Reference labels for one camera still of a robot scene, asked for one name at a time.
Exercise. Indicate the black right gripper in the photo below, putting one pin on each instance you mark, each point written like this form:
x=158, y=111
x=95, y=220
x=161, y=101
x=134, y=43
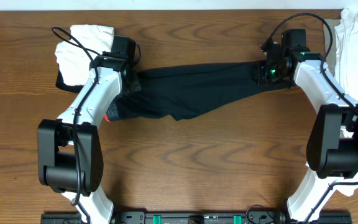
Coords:
x=261, y=78

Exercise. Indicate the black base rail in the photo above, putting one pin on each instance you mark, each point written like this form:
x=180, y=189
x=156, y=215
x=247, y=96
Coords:
x=255, y=216

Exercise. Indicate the black leggings with red waistband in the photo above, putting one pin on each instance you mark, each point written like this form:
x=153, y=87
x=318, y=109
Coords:
x=188, y=91

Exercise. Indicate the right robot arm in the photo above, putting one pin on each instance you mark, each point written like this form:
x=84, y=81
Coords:
x=332, y=148

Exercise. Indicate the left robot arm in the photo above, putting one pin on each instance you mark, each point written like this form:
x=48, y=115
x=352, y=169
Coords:
x=70, y=159

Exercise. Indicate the folded white garment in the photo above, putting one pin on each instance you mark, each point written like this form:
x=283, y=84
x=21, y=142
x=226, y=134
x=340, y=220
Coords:
x=72, y=61

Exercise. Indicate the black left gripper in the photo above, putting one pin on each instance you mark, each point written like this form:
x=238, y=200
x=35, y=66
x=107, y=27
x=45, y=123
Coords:
x=134, y=84

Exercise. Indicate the white ribbed garment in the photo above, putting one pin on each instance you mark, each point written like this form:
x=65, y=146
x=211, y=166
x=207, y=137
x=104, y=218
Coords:
x=357, y=53

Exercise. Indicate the folded black garment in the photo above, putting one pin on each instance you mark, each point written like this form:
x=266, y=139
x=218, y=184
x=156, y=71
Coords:
x=60, y=84

